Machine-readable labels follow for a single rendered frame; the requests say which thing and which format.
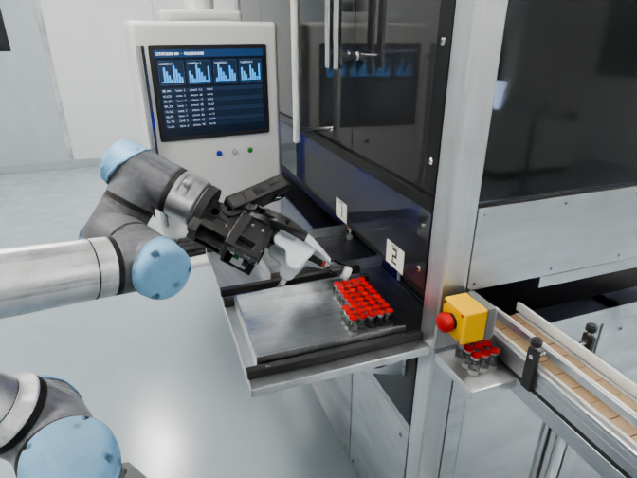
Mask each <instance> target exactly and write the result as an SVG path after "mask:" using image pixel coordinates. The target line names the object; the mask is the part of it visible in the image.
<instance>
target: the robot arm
mask: <svg viewBox="0 0 637 478"><path fill-rule="evenodd" d="M99 174H100V178H101V179H102V180H103V181H105V183H106V184H107V185H108V186H107V187H106V191H105V193H104V194H103V196H102V198H101V199H100V202H99V203H98V205H97V207H96V208H95V209H94V211H93V212H92V214H91V216H90V217H89V219H88V221H87V222H86V224H85V226H84V227H83V228H82V229H81V230H80V232H79V237H78V239H77V240H71V241H62V242H55V243H46V244H38V245H29V246H21V247H12V248H0V319H4V318H9V317H14V316H19V315H24V314H27V313H32V312H37V311H42V310H47V309H51V308H56V307H61V306H66V305H71V304H75V303H84V302H89V301H94V300H98V299H103V298H108V297H113V296H117V295H122V294H127V293H132V292H138V293H139V294H140V295H142V296H145V297H147V298H150V299H153V300H166V299H169V298H171V297H172V296H174V295H176V294H177V293H178V292H179V291H181V290H182V289H183V287H184V286H185V285H186V283H187V281H188V279H189V278H190V275H191V260H190V257H189V255H188V254H187V252H186V251H185V250H184V249H182V248H181V247H180V246H178V245H177V244H176V243H175V241H174V240H173V239H172V238H169V237H166V236H164V235H162V234H161V233H159V232H157V231H156V230H154V229H152V228H151V227H149V226H148V223H149V221H150V220H151V218H152V216H153V214H154V211H155V209H157V210H158V211H161V212H163V213H165V214H167V215H169V216H170V217H171V218H173V219H175V220H177V221H179V222H181V223H183V224H185V225H187V231H188V233H187V235H186V237H187V238H189V239H191V240H192V241H194V242H196V243H198V244H199V245H201V246H203V247H205V248H208V249H210V250H212V251H213V252H215V253H217V254H219V255H220V256H221V257H220V260H221V261H222V262H224V263H226V264H228V265H230V266H232V267H235V268H236V269H238V270H240V271H242V272H243V273H245V274H247V275H250V273H251V271H252V269H253V268H254V267H255V266H256V265H258V264H259V262H260V261H261V259H262V257H263V255H264V250H265V249H266V248H267V249H268V254H269V256H270V257H271V258H273V259H274V260H276V261H278V262H279V264H280V276H281V277H282V278H283V279H284V280H286V281H290V280H292V279H293V278H294V277H295V276H296V275H297V274H298V273H299V272H300V271H301V270H302V269H303V268H304V267H305V266H306V265H308V266H310V267H316V268H320V269H324V268H322V267H321V265H322V263H323V261H324V262H326V263H328V264H329V263H330V261H331V258H330V257H329V256H328V254H327V253H326V252H325V250H324V249H323V248H322V247H321V246H320V245H319V243H318V242H317V241H316V240H315V239H314V238H313V237H312V236H310V235H309V234H308V232H307V231H306V230H304V229H303V228H302V227H300V226H299V225H298V224H297V223H295V222H294V221H293V220H291V219H290V218H288V217H286V216H284V215H282V214H280V213H277V212H275V211H272V210H270V209H269V208H265V207H264V206H266V205H268V204H270V203H272V202H275V201H278V200H280V199H282V198H284V197H285V195H286V193H287V190H288V189H289V187H290V183H289V182H288V181H287V179H286V178H285V176H284V175H283V174H280V175H275V176H272V177H270V178H268V179H267V180H265V181H263V182H260V183H258V184H255V185H253V186H251V187H248V188H246V189H244V190H241V191H239V192H237V193H234V194H231V195H229V196H227V197H226V198H225V201H224V203H222V202H221V203H220V202H219V199H220V196H221V190H220V189H219V188H217V187H215V186H213V185H212V186H211V184H210V182H208V181H207V180H205V179H203V178H202V177H200V176H198V175H195V174H193V173H191V172H190V171H188V170H186V169H184V168H182V167H181V166H179V165H177V164H175V163H173V162H171V161H170V160H168V159H167V158H165V157H163V156H161V155H159V154H157V153H155V151H154V150H152V149H149V148H146V147H144V146H142V145H140V144H137V143H135V142H133V141H131V140H129V139H121V140H119V141H117V142H115V143H114V144H112V145H111V146H110V147H109V149H108V150H107V151H106V152H105V154H104V156H103V157H102V163H101V165H100V167H99ZM277 232H278V233H277ZM232 257H233V258H235V259H236V260H238V259H239V258H242V259H244V260H243V262H242V266H244V267H246V268H245V269H242V268H240V267H237V266H235V265H234V264H232V263H231V262H230V260H231V258H232ZM0 459H3V460H6V461H8V462H9V463H11V465H12V467H13V470H14V472H15V476H16V478H125V475H124V471H123V466H122V463H121V452H120V447H119V444H118V440H117V439H116V437H115V436H114V434H113V432H112V431H111V429H110V428H109V427H108V426H107V425H106V424H105V423H103V422H102V421H100V420H98V419H97V418H94V417H93V415H92V414H91V413H90V412H89V410H88V409H87V407H86V405H85V404H84V402H83V399H82V396H81V395H80V393H79V392H78V390H77V389H76V388H75V387H74V386H73V385H72V384H70V383H69V382H68V381H66V380H65V379H63V378H61V377H57V376H54V375H48V374H40V375H38V376H37V375H35V374H33V373H30V372H23V373H20V374H17V375H15V376H11V375H9V374H6V373H4V372H2V371H0Z"/></svg>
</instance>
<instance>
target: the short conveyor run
mask: <svg viewBox="0 0 637 478"><path fill-rule="evenodd" d="M496 309H497V310H498V313H497V318H496V323H495V329H494V334H493V336H491V339H488V341H491V342H492V344H493V345H492V347H497V348H499V349H500V354H499V356H500V357H499V364H501V365H502V366H503V367H504V368H505V369H506V370H507V371H508V372H509V373H510V374H512V375H513V376H514V377H515V378H516V379H517V385H516V387H515V388H511V389H510V390H511V391H512V392H513V393H514V394H515V395H516V396H517V397H518V398H520V399H521V400H522V401H523V402H524V403H525V404H526V405H527V406H528V407H529V408H530V409H531V410H532V411H533V412H534V413H535V414H536V415H537V416H538V417H540V418H541V419H542V420H543V421H544V422H545V423H546V424H547V425H548V426H549V427H550V428H551V429H552V430H553V431H554V432H555V433H556V434H557V435H558V436H559V437H561V438H562V439H563V440H564V441H565V442H566V443H567V444H568V445H569V446H570V447H571V448H572V449H573V450H574V451H575V452H576V453H577V454H578V455H579V456H581V457H582V458H583V459H584V460H585V461H586V462H587V463H588V464H589V465H590V466H591V467H592V468H593V469H594V470H595V471H596V472H597V473H598V474H599V475H600V476H602V477H603V478H637V383H636V382H634V381H633V380H631V379H630V378H628V377H627V376H625V375H624V374H622V373H621V372H619V371H618V370H617V369H615V368H614V367H612V366H611V365H609V364H608V363H607V362H605V361H604V360H602V359H601V358H599V357H598V356H597V355H595V354H594V353H593V352H592V350H593V346H594V344H595V341H596V337H594V336H593V335H592V334H594V333H597V330H598V326H597V325H596V324H595V323H592V322H589V323H587V324H586V327H585V330H586V331H587V332H583V335H582V338H581V341H576V340H574V339H572V338H571V337H570V336H568V335H567V334H565V333H564V332H562V331H561V330H560V329H558V328H557V327H555V326H554V325H552V324H551V323H550V322H548V321H546V320H545V319H543V318H542V317H541V316H539V315H538V314H537V313H536V312H534V311H533V310H532V309H530V308H529V307H527V306H526V305H524V304H523V303H520V302H518V303H517V308H516V310H517V311H518V312H519V313H516V314H515V315H511V316H508V315H507V314H506V313H504V312H503V311H502V310H500V309H499V308H498V307H496Z"/></svg>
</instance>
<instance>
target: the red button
mask: <svg viewBox="0 0 637 478"><path fill-rule="evenodd" d="M436 325H437V327H438V329H439V330H440V331H441V332H443V333H448V332H452V331H453V329H454V321H453V318H452V316H451V315H450V314H449V313H448V312H442V313H439V314H438V315H437V316H436Z"/></svg>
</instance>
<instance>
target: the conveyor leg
mask: <svg viewBox="0 0 637 478"><path fill-rule="evenodd" d="M565 447H566V442H565V441H564V440H563V439H562V438H561V437H559V436H558V435H557V434H556V433H555V432H554V431H553V430H552V429H551V428H550V427H549V426H548V425H547V424H546V423H545V422H544V421H543V420H542V424H541V428H540V432H539V436H538V440H537V445H536V449H535V453H534V457H533V461H532V465H531V467H530V471H529V475H528V478H556V476H557V473H558V469H559V466H560V462H561V459H562V456H563V452H564V450H565Z"/></svg>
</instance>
